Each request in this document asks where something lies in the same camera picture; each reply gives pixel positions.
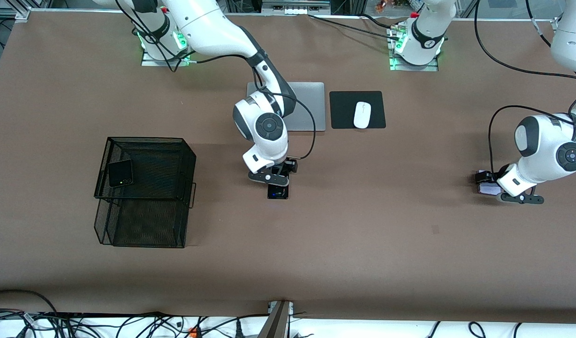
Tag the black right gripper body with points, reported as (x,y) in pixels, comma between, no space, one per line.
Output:
(288,166)

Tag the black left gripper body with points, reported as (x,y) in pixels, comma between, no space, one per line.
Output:
(490,178)

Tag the white pink flip phone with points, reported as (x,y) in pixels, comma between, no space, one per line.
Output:
(488,190)

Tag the long black smartphone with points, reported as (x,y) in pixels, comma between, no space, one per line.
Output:
(278,192)

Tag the small black flip phone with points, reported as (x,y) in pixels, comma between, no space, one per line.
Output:
(120,173)

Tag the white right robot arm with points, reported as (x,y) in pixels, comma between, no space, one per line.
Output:
(213,28)

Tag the silver closed laptop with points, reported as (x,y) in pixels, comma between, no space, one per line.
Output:
(311,108)

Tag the black mouse pad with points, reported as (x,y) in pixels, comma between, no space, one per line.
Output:
(344,110)

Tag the white computer mouse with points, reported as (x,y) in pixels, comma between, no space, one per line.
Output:
(362,115)

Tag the black mesh drawer organizer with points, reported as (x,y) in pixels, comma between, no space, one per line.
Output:
(145,206)

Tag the grey power strip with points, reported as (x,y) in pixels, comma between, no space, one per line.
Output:
(295,9)

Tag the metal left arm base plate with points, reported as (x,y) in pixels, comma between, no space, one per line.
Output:
(396,67)

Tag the grey metal frame post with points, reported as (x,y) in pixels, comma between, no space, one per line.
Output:
(275,324)

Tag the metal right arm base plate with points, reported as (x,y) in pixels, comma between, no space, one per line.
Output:
(149,63)

